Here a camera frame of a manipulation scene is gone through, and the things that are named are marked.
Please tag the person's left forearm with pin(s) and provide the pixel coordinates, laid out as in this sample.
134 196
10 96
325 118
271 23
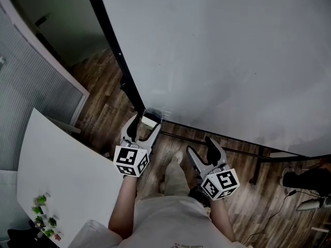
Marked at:
124 205

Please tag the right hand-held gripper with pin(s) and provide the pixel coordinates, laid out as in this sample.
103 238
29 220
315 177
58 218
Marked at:
222 182

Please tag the black office chair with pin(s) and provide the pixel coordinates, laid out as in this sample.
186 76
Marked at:
20 238

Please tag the person's right forearm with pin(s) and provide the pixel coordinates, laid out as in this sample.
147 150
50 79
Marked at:
222 218

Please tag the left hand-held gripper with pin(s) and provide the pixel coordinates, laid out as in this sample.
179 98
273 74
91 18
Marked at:
126 159

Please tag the white grey device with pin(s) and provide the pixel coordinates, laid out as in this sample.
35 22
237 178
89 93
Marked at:
313 204

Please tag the person's beige shoe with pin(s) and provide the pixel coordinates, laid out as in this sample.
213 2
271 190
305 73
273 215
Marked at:
177 157

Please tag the wooden table with white legs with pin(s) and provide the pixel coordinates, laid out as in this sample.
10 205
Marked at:
282 154

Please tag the person's white shirt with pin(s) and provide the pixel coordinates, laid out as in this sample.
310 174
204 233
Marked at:
168 223

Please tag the white whiteboard eraser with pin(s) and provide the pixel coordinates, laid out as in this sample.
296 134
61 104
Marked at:
148 120

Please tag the black waist-worn device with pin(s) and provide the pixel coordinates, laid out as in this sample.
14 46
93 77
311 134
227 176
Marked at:
200 195

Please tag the whiteboard on black stand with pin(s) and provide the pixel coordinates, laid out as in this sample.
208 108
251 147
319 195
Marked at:
219 48

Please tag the cluster of small potted plants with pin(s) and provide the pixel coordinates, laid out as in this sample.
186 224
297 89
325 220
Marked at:
41 216

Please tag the person's beige trousers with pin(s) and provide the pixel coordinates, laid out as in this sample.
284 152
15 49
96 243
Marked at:
175 179

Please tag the clear plastic eraser tray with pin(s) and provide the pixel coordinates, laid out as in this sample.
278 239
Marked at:
155 111

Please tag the frosted glass door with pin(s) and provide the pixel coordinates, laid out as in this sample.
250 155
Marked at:
67 24

